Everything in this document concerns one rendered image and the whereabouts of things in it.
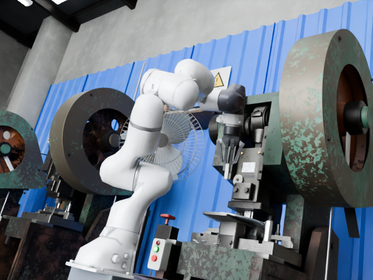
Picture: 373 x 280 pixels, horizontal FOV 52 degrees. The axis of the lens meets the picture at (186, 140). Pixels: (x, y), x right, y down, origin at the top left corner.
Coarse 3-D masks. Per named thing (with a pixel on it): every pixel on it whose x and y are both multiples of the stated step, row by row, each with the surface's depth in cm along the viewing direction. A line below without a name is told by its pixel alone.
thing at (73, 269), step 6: (72, 270) 120; (78, 270) 119; (84, 270) 118; (72, 276) 119; (78, 276) 118; (84, 276) 117; (90, 276) 116; (96, 276) 115; (102, 276) 113; (108, 276) 112; (114, 276) 112
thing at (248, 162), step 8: (240, 152) 198; (248, 152) 195; (256, 152) 192; (240, 160) 196; (248, 160) 193; (256, 160) 190; (240, 168) 194; (248, 168) 191; (256, 168) 188; (240, 176) 191; (248, 176) 190; (256, 176) 187; (240, 184) 187; (248, 184) 184; (256, 184) 185; (264, 184) 188; (240, 192) 185; (248, 192) 182; (256, 192) 183; (264, 192) 187; (232, 200) 190; (240, 200) 187; (248, 200) 184; (256, 200) 182; (264, 200) 187
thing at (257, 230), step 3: (246, 228) 183; (249, 228) 182; (255, 228) 180; (258, 228) 181; (246, 231) 182; (249, 231) 181; (252, 231) 180; (255, 231) 179; (258, 231) 181; (261, 231) 183; (249, 234) 181; (252, 234) 180; (255, 234) 179; (258, 234) 180
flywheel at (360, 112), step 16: (352, 80) 196; (352, 96) 200; (336, 112) 174; (352, 112) 170; (368, 112) 171; (352, 128) 171; (368, 128) 203; (352, 144) 195; (368, 144) 202; (352, 160) 194
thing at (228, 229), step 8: (208, 216) 174; (216, 216) 169; (224, 216) 165; (232, 216) 165; (224, 224) 176; (232, 224) 173; (240, 224) 174; (248, 224) 175; (224, 232) 174; (232, 232) 172; (240, 232) 173; (224, 240) 173; (232, 240) 170
